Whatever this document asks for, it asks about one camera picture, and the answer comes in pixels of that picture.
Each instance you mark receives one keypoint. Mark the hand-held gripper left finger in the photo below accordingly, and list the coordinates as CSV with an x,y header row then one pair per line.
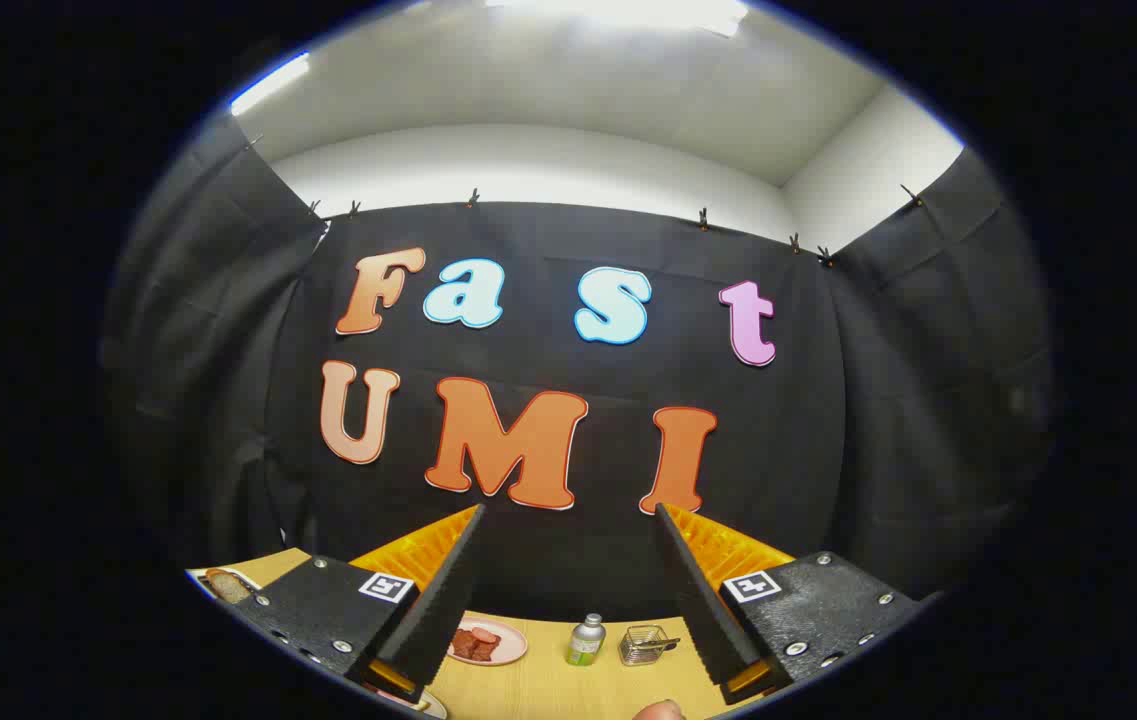
x,y
438,610

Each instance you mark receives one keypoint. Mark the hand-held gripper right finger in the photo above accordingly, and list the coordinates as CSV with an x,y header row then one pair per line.
x,y
703,600

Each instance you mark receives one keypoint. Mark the brown meat slices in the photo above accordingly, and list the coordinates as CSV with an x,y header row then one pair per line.
x,y
473,648

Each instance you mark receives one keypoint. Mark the red sausage slice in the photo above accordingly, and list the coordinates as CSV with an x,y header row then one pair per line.
x,y
484,634

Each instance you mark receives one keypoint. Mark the pink plate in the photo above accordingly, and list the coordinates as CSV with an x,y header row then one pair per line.
x,y
513,650

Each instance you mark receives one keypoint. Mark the grey round plate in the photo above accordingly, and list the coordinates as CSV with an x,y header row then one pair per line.
x,y
433,706

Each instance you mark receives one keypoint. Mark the silver and green bottle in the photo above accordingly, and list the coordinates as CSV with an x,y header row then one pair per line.
x,y
585,645

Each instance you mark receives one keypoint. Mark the cream white toaster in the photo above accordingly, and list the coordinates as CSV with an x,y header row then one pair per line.
x,y
195,577

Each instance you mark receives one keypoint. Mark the row of black clips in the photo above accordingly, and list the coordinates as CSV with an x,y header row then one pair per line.
x,y
703,218

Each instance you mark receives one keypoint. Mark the ceiling light panel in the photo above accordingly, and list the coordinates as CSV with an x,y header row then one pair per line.
x,y
628,12

